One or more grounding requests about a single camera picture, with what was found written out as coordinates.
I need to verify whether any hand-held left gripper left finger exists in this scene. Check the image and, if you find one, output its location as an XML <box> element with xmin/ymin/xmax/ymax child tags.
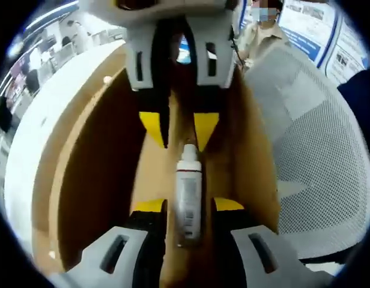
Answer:
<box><xmin>55</xmin><ymin>197</ymin><xmax>170</xmax><ymax>288</ymax></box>

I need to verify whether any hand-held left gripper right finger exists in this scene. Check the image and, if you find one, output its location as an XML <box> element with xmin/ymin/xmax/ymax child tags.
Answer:
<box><xmin>210</xmin><ymin>197</ymin><xmax>314</xmax><ymax>288</ymax></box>

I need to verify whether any white plastic bottle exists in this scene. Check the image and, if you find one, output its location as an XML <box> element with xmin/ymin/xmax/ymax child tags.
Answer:
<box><xmin>175</xmin><ymin>143</ymin><xmax>204</xmax><ymax>248</ymax></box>

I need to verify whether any brown cardboard shoe box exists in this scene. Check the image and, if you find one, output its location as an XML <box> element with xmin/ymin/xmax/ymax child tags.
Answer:
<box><xmin>31</xmin><ymin>38</ymin><xmax>281</xmax><ymax>288</ymax></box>

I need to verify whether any white mesh office chair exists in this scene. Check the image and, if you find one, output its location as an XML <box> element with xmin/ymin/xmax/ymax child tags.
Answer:
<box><xmin>243</xmin><ymin>44</ymin><xmax>370</xmax><ymax>261</ymax></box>

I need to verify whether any person's dark blue clothing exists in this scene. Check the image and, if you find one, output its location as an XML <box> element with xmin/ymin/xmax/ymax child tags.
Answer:
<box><xmin>337</xmin><ymin>69</ymin><xmax>370</xmax><ymax>145</ymax></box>

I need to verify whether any blue white wall poster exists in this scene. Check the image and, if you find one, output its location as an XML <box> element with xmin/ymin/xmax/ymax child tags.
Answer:
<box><xmin>277</xmin><ymin>0</ymin><xmax>370</xmax><ymax>86</ymax></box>

